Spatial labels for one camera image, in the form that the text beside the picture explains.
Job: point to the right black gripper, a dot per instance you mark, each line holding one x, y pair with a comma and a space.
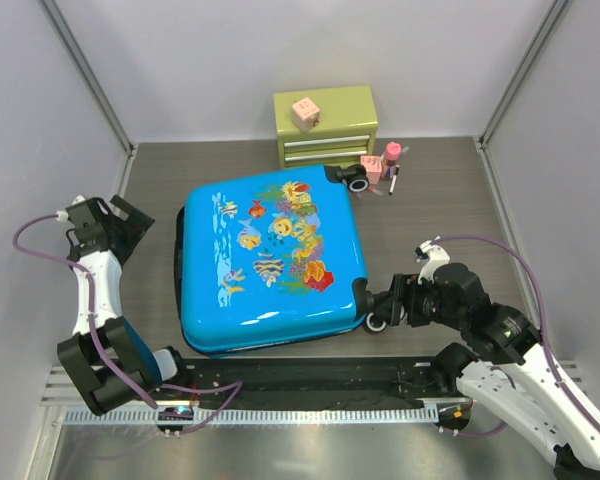
407, 287

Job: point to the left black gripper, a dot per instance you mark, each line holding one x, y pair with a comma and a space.
135, 225

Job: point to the blue fish-print suitcase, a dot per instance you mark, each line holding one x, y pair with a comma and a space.
271, 259

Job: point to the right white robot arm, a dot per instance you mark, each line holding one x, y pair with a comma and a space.
501, 363

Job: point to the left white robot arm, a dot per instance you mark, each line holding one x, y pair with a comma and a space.
105, 358

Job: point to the black white marker pen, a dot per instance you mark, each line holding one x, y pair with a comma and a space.
393, 180

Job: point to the pink cube on table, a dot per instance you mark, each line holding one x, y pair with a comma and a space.
373, 166

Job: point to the pink capped bottle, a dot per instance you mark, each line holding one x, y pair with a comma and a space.
390, 157

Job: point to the green drawer cabinet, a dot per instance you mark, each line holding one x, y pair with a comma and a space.
347, 129

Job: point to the pink cube on cabinet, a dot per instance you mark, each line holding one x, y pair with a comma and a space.
305, 114

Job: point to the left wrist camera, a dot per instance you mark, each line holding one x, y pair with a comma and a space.
88, 215

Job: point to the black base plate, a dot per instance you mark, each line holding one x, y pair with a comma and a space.
372, 385

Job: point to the aluminium rail frame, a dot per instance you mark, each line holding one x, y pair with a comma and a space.
171, 415

